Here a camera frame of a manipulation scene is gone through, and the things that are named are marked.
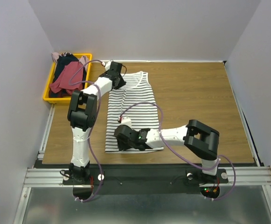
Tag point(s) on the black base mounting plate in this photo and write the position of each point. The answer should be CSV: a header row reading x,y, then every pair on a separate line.
x,y
145,179

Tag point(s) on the yellow plastic bin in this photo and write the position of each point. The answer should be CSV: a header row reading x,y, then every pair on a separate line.
x,y
64,100

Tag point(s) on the black white striped tank top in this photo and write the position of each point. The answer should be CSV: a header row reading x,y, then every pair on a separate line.
x,y
137,89

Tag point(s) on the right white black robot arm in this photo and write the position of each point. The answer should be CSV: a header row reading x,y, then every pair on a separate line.
x,y
199,138

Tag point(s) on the pale pink tank top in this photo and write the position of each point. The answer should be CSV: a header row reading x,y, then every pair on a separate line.
x,y
67,61

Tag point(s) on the dark navy tank top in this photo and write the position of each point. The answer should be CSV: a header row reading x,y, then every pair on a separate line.
x,y
63,93

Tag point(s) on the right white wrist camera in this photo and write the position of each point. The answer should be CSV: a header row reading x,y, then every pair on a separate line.
x,y
125,120

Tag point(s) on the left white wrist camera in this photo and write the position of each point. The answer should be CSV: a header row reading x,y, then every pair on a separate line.
x,y
107,64

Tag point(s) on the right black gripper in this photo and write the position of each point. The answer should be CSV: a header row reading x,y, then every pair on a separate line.
x,y
121,144

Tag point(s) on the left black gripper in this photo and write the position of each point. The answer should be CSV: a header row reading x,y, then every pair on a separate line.
x,y
122,82

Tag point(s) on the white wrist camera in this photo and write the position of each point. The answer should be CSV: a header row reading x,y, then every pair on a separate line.
x,y
107,64
125,120

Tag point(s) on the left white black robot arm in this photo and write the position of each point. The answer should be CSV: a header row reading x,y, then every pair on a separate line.
x,y
82,115

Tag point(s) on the aluminium extrusion frame rail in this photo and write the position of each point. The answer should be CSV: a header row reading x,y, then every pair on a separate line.
x,y
35,206

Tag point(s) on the maroon tank top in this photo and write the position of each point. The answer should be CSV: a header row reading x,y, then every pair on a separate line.
x,y
69,79

